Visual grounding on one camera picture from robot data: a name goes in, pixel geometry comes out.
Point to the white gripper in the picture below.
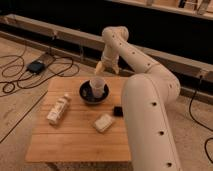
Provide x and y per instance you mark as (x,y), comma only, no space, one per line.
(110,59)

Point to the white sponge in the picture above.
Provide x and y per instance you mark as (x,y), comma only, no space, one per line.
(103,123)

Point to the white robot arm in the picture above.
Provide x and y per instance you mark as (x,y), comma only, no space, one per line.
(143,100)

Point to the clear plastic cup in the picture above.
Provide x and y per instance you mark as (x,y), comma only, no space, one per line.
(97,85)

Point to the black bowl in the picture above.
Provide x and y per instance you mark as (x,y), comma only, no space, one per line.
(87,95)

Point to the black rectangular box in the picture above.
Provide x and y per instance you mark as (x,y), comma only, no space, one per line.
(117,111)

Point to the wooden table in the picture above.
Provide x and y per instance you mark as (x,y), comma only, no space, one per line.
(75,139)

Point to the white plastic bottle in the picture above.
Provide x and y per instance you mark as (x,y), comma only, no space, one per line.
(58,109)

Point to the dark power adapter box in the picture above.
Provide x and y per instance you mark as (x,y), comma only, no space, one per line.
(35,67)

